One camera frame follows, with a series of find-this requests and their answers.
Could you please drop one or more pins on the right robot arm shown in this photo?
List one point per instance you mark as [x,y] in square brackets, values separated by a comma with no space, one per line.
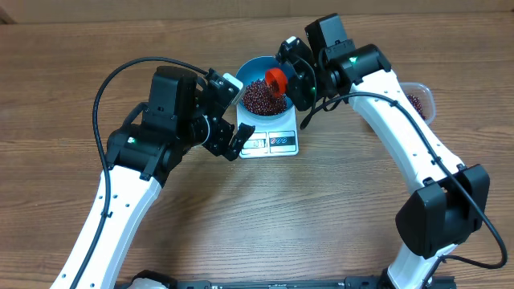
[447,198]

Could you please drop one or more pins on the red adzuki beans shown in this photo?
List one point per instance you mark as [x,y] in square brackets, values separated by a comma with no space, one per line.
[417,104]

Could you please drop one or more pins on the white digital kitchen scale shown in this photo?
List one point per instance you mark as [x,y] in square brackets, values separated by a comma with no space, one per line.
[274,136]

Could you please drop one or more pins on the blue bowl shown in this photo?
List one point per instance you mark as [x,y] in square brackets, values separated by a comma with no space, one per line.
[255,69]

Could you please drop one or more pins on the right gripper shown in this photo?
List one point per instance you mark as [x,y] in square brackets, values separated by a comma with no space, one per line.
[299,91]

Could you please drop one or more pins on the red measuring scoop blue handle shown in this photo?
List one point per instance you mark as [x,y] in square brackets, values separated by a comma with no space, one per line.
[277,81]

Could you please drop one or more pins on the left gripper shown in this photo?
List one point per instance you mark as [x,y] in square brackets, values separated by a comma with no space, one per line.
[224,132]

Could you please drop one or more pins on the clear plastic food container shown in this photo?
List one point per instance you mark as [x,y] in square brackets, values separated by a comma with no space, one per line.
[425,95]

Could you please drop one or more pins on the red beans in bowl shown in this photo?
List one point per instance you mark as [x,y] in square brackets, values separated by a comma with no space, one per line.
[264,99]

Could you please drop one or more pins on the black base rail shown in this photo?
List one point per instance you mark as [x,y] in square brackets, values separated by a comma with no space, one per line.
[152,279]

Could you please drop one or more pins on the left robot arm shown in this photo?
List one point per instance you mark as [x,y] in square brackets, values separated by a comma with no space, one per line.
[184,110]

